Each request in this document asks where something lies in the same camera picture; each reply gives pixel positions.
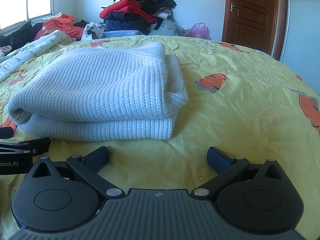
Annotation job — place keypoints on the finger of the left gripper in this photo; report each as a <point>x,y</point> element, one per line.
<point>6,132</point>

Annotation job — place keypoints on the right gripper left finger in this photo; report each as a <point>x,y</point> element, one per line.
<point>61,195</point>

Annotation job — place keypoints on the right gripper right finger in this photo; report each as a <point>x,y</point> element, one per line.
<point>257,198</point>

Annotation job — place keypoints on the white knit sweater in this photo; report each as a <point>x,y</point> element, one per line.
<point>100,94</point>

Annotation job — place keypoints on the black clothes by window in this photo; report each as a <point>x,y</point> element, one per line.
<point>22,36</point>

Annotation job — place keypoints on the navy blue clothes on pile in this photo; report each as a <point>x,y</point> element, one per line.
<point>126,21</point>

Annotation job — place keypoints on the white printed quilt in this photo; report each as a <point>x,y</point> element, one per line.
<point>14,60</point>

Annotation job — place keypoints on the yellow carrot print bedsheet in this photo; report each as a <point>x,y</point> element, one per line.
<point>240,101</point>

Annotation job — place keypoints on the red plastic bag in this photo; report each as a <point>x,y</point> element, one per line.
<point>63,24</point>

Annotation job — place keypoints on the window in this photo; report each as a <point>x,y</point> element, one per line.
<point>14,12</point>

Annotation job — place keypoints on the white black crumpled cloth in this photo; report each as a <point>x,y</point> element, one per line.
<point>91,32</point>

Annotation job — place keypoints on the light blue knit garment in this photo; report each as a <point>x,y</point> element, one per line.
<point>121,33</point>

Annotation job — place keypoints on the red jacket on pile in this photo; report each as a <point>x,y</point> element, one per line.
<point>127,6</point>

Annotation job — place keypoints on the pink plastic bag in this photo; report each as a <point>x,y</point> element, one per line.
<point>199,30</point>

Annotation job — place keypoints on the brown wooden door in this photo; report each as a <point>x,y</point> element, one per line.
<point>257,24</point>

